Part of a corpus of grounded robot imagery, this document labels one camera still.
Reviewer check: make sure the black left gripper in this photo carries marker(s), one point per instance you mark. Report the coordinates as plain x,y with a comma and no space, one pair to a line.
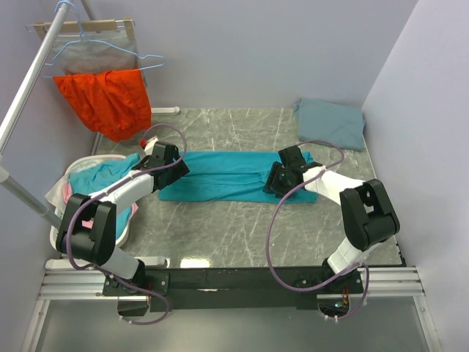
179,170

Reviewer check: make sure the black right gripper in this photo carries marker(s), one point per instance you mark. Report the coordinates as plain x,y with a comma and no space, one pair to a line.
272,181

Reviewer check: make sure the turquoise t-shirt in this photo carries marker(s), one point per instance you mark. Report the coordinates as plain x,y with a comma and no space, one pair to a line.
233,176

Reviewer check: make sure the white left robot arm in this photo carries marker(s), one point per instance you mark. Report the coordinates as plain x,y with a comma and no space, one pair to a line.
87,234

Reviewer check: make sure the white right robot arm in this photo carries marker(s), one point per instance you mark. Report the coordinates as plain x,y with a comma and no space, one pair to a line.
368,216

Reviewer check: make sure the folded grey-blue t-shirt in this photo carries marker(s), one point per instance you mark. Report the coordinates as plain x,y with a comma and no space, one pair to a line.
336,123

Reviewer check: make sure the orange hanging shirt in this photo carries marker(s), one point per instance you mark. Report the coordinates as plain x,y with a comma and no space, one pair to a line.
114,103

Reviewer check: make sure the pile of laundry clothes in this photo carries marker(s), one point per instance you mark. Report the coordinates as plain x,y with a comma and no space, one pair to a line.
99,176

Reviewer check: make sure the white laundry basket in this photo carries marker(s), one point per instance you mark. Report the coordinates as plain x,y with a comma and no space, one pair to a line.
77,165

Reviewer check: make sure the grey hanging cloth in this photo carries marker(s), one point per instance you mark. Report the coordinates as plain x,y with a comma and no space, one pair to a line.
99,55

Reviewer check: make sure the wooden hanger bar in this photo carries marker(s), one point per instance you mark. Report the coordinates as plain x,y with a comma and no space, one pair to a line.
126,25

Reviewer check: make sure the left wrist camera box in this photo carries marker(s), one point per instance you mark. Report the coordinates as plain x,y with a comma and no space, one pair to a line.
160,153

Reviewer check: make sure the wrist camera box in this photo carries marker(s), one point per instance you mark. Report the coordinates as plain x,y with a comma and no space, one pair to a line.
292,157
160,153

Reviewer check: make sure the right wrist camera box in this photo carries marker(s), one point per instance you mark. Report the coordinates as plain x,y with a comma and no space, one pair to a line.
292,157

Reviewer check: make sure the white table edge bracket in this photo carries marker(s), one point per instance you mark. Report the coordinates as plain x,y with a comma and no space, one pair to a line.
166,111

